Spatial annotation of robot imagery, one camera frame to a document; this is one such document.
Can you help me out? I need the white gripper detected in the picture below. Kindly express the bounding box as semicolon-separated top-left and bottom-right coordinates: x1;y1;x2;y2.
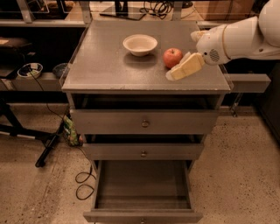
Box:
165;25;229;81

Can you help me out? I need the red apple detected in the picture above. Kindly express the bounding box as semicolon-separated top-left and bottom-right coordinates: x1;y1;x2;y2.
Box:
163;48;183;68

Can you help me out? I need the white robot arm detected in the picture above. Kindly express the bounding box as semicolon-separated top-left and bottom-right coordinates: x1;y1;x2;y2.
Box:
165;0;280;81

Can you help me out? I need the grey drawer cabinet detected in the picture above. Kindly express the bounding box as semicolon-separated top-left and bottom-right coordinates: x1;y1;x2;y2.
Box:
62;21;230;224

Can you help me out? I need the grey top drawer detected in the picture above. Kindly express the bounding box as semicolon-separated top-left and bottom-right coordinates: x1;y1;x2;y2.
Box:
70;95;218;135

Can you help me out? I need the grey drawer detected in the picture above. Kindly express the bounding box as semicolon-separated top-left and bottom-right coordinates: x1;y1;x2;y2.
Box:
70;95;218;135
83;160;203;224
83;135;204;160

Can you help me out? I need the grey middle drawer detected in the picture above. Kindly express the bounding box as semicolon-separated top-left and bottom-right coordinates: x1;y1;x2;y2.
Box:
83;135;204;160

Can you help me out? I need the grey bottom drawer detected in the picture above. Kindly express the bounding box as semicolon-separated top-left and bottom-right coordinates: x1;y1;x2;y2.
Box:
83;160;203;224

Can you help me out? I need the brown cardboard box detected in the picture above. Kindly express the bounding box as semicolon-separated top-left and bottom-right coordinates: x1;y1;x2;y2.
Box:
194;0;254;21

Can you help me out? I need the white paper bowl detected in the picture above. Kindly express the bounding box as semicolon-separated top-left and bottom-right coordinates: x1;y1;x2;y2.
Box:
122;34;158;57

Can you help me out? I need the black monitor stand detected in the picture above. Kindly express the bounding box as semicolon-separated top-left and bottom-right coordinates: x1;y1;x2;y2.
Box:
100;0;145;21

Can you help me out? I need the dark bowl on shelf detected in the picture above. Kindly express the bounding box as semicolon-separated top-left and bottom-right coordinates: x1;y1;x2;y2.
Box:
52;63;68;78

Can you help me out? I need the green snack bag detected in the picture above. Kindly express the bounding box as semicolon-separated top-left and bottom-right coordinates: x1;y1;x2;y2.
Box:
63;115;80;146

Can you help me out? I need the grey shelf rack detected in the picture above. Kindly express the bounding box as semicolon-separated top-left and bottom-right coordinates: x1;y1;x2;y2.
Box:
0;0;280;95

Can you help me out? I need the white patterned bowl on shelf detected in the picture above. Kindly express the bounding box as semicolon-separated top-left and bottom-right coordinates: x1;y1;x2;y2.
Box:
17;62;43;79

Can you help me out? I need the black stand leg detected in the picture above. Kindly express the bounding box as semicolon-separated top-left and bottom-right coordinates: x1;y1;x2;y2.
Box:
0;99;63;168

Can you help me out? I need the black cable bundle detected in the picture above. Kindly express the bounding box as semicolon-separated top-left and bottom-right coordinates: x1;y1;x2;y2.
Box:
139;0;174;20

